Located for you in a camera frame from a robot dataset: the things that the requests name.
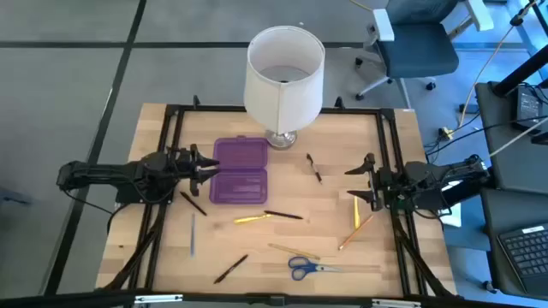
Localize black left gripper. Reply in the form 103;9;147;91
167;144;221;198

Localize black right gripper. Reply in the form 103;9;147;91
344;152;407;212

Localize purple plastic supply box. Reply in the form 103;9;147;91
208;135;270;205

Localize orange pencil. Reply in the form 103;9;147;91
337;214;375;252

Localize black pen with silver clip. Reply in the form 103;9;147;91
305;152;324;185

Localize grey blue pen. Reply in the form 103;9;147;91
189;212;197;259

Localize dark matte pen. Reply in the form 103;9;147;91
263;210;304;221

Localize blue handled scissors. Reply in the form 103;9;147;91
288;256;343;282

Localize yellow pencil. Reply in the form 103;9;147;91
267;242;321;261

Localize white paper sheet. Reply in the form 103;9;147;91
440;179;463;228

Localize white shade silver table lamp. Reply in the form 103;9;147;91
242;25;326;151

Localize dark grey side table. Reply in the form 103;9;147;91
474;80;548;197
479;187;548;300

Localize dark blue office chair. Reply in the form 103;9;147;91
354;0;496;110

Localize black laptop keyboard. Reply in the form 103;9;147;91
496;222;548;297

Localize black power adapter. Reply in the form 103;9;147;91
515;86;543;131

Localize black front crossbar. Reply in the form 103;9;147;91
0;289;548;308

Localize black diagonal pole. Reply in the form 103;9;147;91
491;55;548;98

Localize black aluminium table frame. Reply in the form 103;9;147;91
96;94;459;300

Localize silver metal bracket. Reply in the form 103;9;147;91
371;299;423;308
134;293;184;305

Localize black floor cable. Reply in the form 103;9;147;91
423;114;548;157

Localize white cable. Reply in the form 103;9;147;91
487;127;548;158

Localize beige cable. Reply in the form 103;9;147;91
456;0;540;129

